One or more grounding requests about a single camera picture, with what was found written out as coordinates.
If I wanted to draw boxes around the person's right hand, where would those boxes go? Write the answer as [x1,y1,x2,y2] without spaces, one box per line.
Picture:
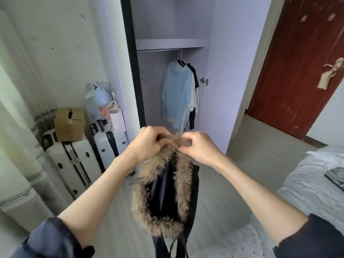
[176,131,228,171]

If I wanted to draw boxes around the person's left hand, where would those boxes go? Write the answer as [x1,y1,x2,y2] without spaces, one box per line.
[124,125,174,167]

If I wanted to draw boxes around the cream printed t-shirt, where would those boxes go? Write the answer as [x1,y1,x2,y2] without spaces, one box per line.
[180,78,199,132]

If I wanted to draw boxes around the black garment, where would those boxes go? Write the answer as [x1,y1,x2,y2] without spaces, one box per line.
[186,63,201,131]

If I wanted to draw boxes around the black fur-trimmed jacket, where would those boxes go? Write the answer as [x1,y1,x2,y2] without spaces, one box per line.
[130,134,201,258]

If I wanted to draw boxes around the light blue knit sweater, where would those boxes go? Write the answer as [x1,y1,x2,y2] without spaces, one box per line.
[161,60,194,133]

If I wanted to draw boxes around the grey wardrobe shelf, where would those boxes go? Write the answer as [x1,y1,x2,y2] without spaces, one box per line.
[135,38,205,52]

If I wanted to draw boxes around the grey wooden wardrobe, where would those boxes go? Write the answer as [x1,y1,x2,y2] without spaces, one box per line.
[89,0,287,155]

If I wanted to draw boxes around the dark denim jeans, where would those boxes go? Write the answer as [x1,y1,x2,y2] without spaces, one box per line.
[324,167,344,192]

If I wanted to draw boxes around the person's left forearm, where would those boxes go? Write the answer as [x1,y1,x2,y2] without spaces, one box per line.
[57,153,136,249]

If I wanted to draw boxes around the person's right forearm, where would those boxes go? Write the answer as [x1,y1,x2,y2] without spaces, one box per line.
[215,157,310,246]

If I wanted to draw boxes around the white dotted bed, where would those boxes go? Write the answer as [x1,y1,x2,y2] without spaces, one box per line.
[192,146,344,258]

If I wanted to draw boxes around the person's black left sleeve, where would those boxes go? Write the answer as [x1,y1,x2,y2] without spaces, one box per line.
[11,216,96,258]

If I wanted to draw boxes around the person's black sleeve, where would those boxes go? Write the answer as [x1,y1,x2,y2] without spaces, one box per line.
[272,213,344,258]
[11,216,96,258]

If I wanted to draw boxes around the person's black right sleeve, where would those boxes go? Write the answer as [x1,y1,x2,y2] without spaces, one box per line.
[272,213,344,258]

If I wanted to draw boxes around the white hard suitcase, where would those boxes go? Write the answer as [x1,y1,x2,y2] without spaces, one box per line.
[89,120,130,171]
[41,129,103,200]

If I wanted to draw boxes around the grey blue bag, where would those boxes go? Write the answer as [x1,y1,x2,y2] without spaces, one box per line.
[84,81,117,123]

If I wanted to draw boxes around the brown cardboard box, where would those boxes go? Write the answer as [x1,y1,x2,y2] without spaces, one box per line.
[54,107,86,142]

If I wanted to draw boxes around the striped beige curtain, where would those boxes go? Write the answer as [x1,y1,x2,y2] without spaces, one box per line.
[0,8,74,234]

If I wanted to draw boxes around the red wooden room door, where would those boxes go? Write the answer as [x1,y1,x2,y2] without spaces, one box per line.
[245,0,344,141]

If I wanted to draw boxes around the black door handle strip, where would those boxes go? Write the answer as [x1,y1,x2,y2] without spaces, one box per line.
[120,0,147,128]

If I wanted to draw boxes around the silver door handle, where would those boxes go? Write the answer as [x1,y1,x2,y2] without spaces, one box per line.
[317,57,344,91]

